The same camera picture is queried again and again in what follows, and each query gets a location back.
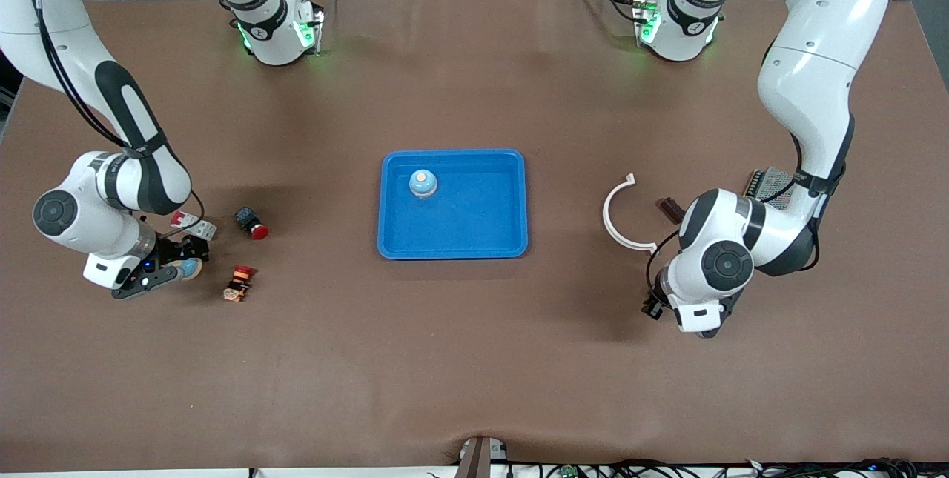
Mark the white red circuit breaker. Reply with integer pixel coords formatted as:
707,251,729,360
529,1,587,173
172,211,219,242

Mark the red mushroom push button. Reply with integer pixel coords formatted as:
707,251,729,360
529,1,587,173
234,205,271,241

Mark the white curved plastic bracket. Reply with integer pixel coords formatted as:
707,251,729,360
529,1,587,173
602,173,661,258

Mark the metal mesh power supply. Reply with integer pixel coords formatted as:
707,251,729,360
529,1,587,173
745,166,798,205

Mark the grey metal mount post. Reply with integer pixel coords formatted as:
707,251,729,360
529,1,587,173
454,436,509,478

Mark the blue plastic tray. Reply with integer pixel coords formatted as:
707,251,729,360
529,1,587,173
377,148,529,261

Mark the red orange emergency button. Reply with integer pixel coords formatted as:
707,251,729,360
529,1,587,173
222,265,257,303

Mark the black cable bundle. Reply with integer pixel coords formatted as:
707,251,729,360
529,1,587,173
504,458,949,478

